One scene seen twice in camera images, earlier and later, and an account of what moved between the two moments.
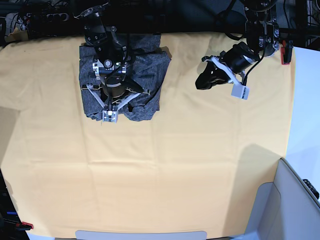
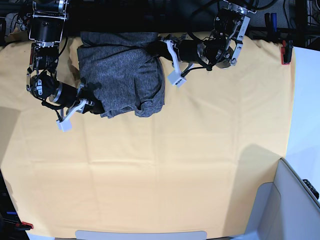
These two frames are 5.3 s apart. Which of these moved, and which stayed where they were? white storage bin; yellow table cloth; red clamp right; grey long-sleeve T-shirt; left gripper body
Moved: left gripper body
Stayed: white storage bin; grey long-sleeve T-shirt; red clamp right; yellow table cloth
